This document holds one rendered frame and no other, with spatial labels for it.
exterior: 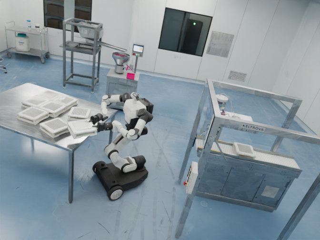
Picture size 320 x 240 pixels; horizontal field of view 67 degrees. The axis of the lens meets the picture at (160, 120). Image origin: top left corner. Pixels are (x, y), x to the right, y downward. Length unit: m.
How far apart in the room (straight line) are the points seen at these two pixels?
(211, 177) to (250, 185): 0.52
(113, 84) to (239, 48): 4.41
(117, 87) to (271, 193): 3.32
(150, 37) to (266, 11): 3.37
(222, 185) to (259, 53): 5.54
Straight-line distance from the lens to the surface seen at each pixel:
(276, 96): 3.22
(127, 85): 5.00
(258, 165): 3.31
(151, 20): 7.52
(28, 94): 3.88
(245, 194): 3.67
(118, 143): 3.04
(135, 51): 5.19
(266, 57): 8.43
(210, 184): 3.49
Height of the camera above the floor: 2.46
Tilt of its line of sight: 28 degrees down
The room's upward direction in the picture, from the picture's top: 12 degrees clockwise
